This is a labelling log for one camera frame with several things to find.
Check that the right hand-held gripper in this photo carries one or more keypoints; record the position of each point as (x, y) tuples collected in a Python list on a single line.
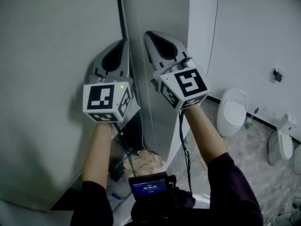
[(188, 83)]

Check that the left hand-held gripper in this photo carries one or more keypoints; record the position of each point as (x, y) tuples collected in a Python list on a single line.
[(98, 98)]

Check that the person's right forearm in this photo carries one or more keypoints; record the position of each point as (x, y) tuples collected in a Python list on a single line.
[(207, 140)]

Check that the person's left forearm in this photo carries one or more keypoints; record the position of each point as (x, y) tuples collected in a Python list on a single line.
[(97, 154)]

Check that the beige woven mesh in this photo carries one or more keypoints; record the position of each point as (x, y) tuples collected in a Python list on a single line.
[(145, 160)]

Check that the small black box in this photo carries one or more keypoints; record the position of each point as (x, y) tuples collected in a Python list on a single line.
[(117, 173)]

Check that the green toilet brush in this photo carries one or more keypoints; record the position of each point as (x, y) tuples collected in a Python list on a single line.
[(250, 122)]

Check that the small blue object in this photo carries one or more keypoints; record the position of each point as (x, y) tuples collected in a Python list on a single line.
[(116, 196)]

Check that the white toilet with tank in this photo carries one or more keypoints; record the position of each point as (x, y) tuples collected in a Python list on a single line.
[(283, 142)]

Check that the person's dark long-sleeved top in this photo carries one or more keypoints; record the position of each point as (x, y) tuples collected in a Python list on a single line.
[(235, 196)]

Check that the black wall bracket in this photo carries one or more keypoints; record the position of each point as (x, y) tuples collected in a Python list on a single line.
[(278, 75)]

